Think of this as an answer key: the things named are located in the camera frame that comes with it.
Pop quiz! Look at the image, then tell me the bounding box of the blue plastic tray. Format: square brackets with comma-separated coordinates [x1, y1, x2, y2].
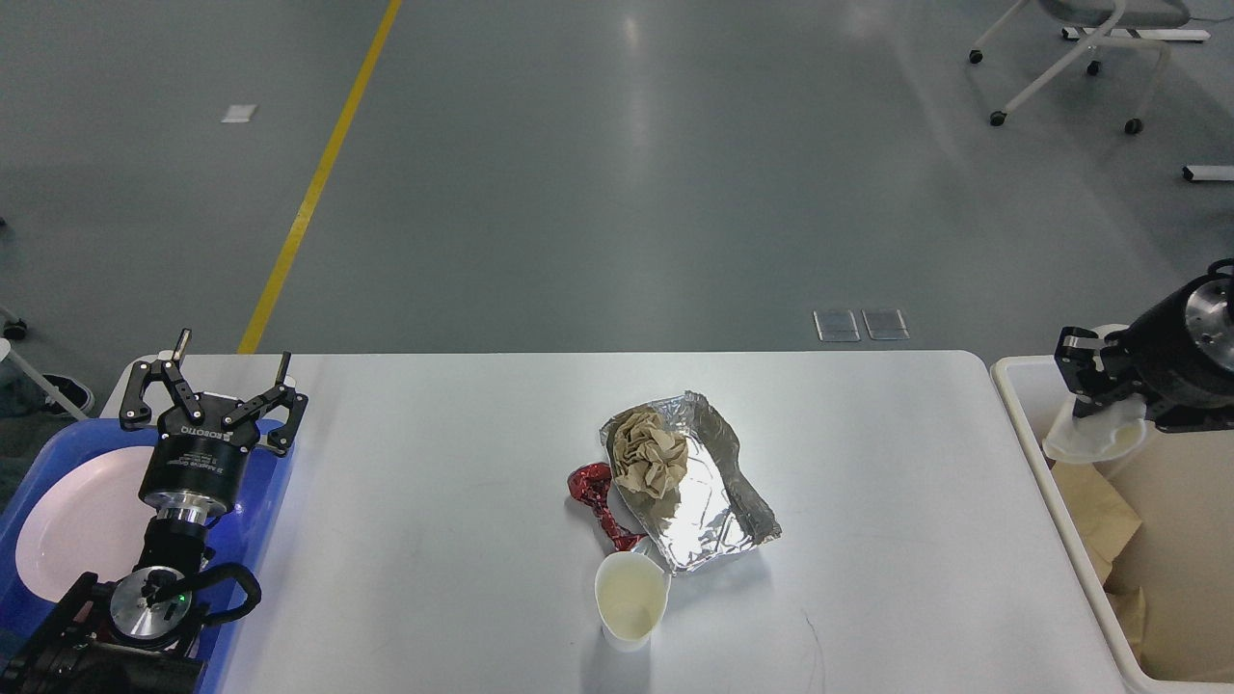
[0, 417, 300, 694]

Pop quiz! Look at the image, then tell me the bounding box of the white office chair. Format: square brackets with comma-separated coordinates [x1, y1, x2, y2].
[988, 1, 1192, 136]

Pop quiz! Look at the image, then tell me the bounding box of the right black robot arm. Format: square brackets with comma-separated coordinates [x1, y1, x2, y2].
[1054, 258, 1233, 433]

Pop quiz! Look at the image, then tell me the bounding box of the cream cup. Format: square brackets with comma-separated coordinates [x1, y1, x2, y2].
[594, 550, 671, 652]

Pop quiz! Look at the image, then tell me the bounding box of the floor socket plate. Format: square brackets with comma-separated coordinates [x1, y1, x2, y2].
[814, 310, 861, 343]
[861, 307, 911, 341]

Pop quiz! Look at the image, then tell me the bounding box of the aluminium foil tray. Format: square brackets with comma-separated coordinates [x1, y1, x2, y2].
[600, 391, 781, 574]

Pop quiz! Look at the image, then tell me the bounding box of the white bar behind chair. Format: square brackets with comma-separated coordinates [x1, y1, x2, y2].
[1061, 26, 1211, 43]

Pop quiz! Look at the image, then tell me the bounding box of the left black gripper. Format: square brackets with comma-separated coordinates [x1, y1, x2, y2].
[120, 328, 309, 521]

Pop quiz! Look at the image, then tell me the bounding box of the person's shoe and leg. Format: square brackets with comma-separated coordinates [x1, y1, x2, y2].
[1, 372, 95, 417]

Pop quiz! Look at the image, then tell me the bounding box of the left floor socket plate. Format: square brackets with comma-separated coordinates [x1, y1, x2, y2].
[814, 310, 861, 343]

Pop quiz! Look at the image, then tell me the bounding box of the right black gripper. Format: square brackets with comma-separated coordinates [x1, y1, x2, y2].
[1054, 273, 1233, 432]

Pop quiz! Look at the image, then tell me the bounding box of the pink plate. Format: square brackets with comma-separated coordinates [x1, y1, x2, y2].
[14, 445, 155, 601]

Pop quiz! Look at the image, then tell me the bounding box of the white paper cup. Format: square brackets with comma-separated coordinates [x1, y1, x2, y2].
[1041, 326, 1148, 466]

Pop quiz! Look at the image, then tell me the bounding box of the white plastic bin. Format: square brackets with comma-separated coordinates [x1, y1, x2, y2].
[991, 356, 1233, 693]

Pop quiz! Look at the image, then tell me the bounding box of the red foil wrapper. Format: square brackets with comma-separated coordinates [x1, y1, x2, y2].
[566, 463, 645, 550]

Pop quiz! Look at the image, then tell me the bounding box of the brown paper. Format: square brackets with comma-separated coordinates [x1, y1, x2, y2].
[612, 408, 689, 499]

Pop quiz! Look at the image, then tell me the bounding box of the right floor socket plate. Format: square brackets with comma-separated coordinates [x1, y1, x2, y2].
[861, 307, 911, 341]

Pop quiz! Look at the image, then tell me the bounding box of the brown paper bag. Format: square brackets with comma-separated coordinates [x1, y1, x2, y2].
[1053, 463, 1141, 584]

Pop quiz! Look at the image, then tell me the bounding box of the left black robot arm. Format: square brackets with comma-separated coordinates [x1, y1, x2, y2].
[2, 330, 309, 693]

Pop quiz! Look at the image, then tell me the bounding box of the white floor bar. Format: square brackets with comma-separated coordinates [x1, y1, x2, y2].
[1182, 164, 1234, 183]

